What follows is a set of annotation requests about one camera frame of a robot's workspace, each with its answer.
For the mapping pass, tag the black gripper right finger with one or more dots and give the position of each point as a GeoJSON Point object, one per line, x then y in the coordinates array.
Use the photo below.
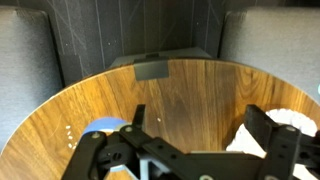
{"type": "Point", "coordinates": [283, 146]}

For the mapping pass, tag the white patterned plate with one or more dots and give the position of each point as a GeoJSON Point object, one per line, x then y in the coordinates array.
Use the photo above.
{"type": "Point", "coordinates": [290, 116]}

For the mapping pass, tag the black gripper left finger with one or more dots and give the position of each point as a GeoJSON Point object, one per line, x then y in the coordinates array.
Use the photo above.
{"type": "Point", "coordinates": [90, 150]}

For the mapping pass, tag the dark table base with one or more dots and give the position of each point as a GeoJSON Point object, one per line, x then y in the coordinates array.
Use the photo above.
{"type": "Point", "coordinates": [186, 54]}

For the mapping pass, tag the purple bowl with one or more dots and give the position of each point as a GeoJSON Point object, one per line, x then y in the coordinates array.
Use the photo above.
{"type": "Point", "coordinates": [100, 124]}

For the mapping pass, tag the dark grey armchair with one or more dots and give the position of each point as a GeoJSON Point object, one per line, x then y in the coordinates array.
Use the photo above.
{"type": "Point", "coordinates": [276, 43]}

